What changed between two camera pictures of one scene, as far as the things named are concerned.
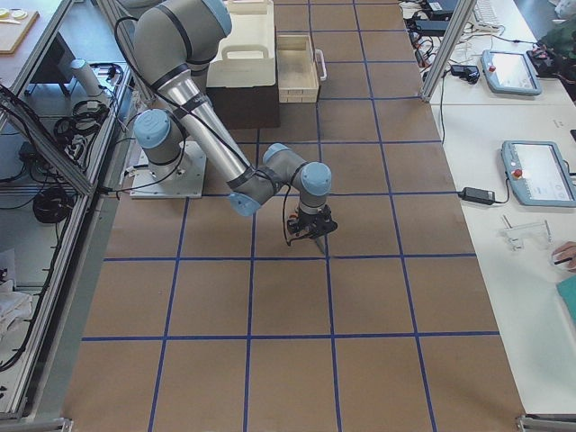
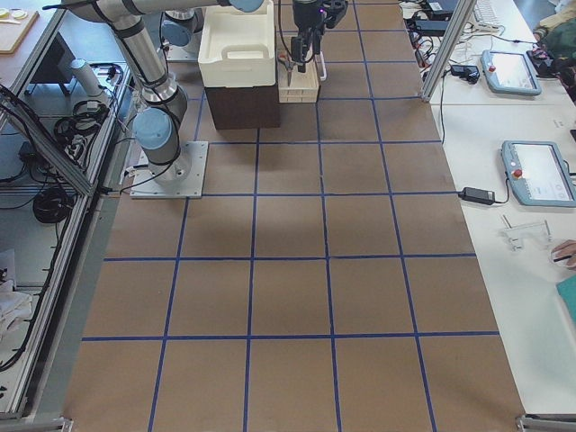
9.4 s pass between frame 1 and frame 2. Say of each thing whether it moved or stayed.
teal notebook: stayed
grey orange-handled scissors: moved
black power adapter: stayed
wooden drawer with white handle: stayed
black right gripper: moved
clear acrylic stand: stayed
